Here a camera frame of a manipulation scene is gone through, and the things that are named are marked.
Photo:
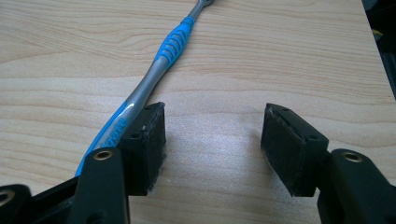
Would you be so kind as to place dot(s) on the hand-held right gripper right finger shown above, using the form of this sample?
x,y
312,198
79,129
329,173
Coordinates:
x,y
288,155

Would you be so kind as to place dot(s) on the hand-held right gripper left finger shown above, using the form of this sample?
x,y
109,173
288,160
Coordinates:
x,y
144,155

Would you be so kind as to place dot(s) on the blue and grey toothbrush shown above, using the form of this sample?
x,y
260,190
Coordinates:
x,y
173,46

